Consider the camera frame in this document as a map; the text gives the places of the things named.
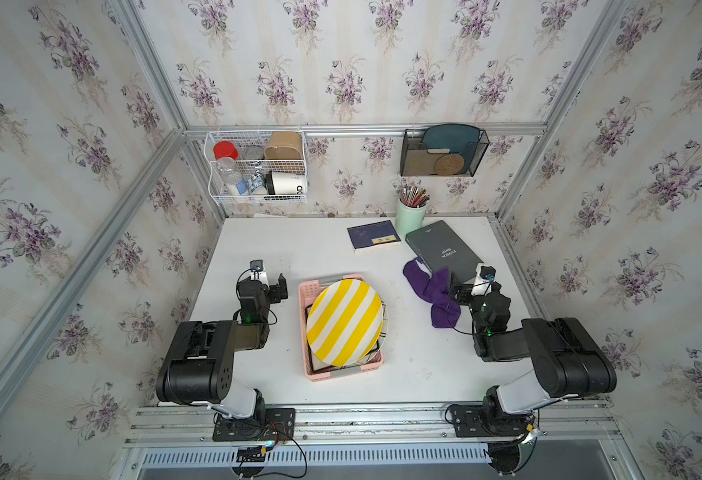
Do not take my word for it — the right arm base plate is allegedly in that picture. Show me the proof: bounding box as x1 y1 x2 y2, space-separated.
445 404 535 438

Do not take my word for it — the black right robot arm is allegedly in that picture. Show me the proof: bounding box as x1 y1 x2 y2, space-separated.
450 281 617 432

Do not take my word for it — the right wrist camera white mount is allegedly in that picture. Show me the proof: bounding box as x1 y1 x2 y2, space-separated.
471 264 496 296

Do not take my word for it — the yellow white striped round plate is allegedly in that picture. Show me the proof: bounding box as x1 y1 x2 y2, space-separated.
306 278 384 367

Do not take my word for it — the dark grey book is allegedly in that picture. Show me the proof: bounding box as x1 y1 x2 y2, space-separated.
406 220 483 283

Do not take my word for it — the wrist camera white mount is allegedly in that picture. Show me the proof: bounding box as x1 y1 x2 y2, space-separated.
471 264 496 296
249 259 268 285

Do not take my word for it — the round cork coaster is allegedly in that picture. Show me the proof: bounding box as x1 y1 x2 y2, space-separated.
434 153 465 176

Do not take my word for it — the pink plastic dish tray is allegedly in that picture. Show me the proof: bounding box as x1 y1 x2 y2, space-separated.
298 274 389 382

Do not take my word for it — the black mesh wall organizer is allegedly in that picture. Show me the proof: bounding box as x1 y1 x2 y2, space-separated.
400 127 490 177

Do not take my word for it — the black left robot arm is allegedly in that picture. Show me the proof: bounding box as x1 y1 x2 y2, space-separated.
155 269 289 426

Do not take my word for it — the clear plastic bottle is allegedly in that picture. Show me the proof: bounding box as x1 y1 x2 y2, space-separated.
216 157 248 196

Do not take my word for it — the purple microfibre cloth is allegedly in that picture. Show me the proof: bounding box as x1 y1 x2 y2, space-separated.
403 259 461 329

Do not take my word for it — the red lid jar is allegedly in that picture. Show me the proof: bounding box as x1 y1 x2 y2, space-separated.
213 141 239 160

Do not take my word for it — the white wire wall basket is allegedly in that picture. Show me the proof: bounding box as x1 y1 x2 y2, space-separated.
203 128 309 204

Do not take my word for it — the green pencil cup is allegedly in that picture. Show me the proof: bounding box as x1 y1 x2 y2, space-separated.
394 200 427 240

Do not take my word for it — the coloured pencils bunch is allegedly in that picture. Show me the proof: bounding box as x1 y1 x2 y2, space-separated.
399 186 430 209

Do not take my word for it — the dark blue notebook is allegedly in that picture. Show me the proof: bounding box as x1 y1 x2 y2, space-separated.
347 220 401 253

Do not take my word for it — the white cylindrical canister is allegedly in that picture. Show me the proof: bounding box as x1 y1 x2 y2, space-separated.
265 170 307 196

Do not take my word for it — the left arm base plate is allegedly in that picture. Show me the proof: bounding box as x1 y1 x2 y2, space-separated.
212 407 296 442

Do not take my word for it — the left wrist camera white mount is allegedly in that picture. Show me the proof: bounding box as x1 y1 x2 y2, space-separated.
249 259 268 285

